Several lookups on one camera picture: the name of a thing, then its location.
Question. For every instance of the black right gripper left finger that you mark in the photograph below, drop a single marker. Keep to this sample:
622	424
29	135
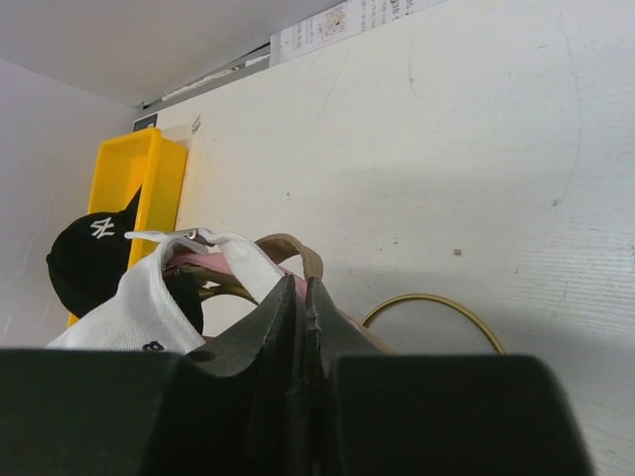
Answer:
224	409

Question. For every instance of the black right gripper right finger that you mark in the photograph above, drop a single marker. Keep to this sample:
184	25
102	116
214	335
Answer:
388	414

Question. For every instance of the pink cap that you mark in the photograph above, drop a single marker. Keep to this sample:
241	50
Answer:
278	248

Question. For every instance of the black cap white logo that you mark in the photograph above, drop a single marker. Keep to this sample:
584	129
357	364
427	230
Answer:
90	256

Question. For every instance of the black cap gold logo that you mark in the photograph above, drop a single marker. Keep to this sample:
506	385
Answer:
184	291

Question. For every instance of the yellow plastic tray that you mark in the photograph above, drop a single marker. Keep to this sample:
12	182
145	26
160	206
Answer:
143	162

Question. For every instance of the white paper label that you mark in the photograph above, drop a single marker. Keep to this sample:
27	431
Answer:
340	22

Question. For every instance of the gold wire hat stand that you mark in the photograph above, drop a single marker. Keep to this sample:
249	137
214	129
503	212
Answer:
475	320

